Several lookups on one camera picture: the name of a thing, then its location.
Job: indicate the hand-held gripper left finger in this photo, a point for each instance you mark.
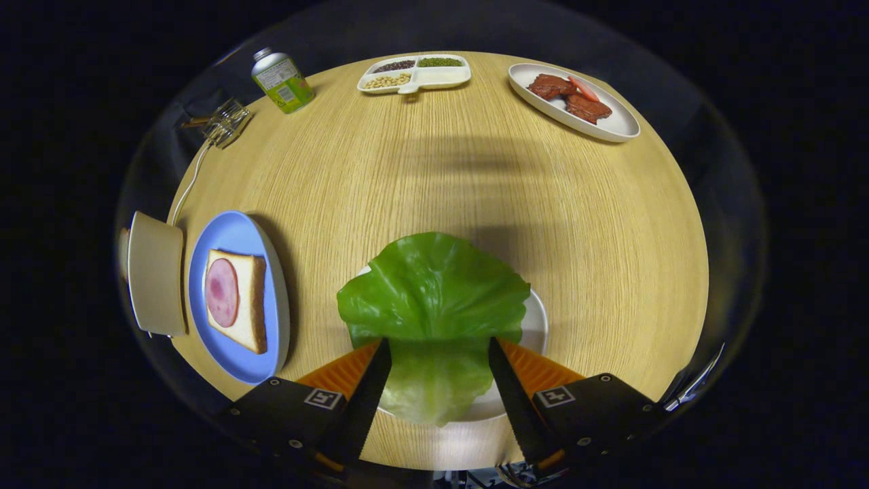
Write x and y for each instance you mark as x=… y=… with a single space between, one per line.
x=360 y=414

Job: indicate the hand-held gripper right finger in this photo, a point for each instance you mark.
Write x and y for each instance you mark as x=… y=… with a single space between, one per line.
x=519 y=407

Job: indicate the green lettuce leaf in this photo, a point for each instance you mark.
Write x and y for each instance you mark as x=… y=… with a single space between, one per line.
x=434 y=292

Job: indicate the white rounded square plate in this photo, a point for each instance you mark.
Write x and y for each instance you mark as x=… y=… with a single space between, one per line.
x=536 y=326

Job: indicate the white bread slice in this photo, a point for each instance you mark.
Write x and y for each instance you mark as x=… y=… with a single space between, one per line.
x=248 y=319

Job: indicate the shiny metal bar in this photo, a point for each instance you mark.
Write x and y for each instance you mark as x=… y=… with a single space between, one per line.
x=692 y=387

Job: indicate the pink ham slice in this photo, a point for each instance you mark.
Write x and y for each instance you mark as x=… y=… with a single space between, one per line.
x=222 y=292

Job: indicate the blue round plate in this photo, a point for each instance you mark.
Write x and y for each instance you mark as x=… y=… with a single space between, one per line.
x=234 y=231

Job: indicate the white toaster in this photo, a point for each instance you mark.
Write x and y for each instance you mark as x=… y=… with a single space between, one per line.
x=156 y=272

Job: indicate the white oval plate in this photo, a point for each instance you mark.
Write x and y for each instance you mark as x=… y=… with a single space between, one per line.
x=618 y=122

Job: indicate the brown meat slice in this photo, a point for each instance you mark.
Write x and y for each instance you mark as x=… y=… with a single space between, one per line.
x=587 y=109
x=550 y=86

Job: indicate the red sausage strip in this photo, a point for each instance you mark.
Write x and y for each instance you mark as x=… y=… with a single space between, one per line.
x=584 y=88

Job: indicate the heap of yellow soybeans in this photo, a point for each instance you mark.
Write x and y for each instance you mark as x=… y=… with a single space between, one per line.
x=387 y=81

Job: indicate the white divided snack tray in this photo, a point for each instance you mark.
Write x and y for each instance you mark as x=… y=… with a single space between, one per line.
x=441 y=77

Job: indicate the silver bottle with green label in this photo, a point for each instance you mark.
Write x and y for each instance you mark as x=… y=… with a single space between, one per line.
x=282 y=81

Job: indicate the heap of dark red beans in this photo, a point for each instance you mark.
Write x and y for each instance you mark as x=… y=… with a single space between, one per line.
x=395 y=66

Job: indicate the heap of green beans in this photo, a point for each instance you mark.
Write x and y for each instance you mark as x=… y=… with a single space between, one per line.
x=440 y=62

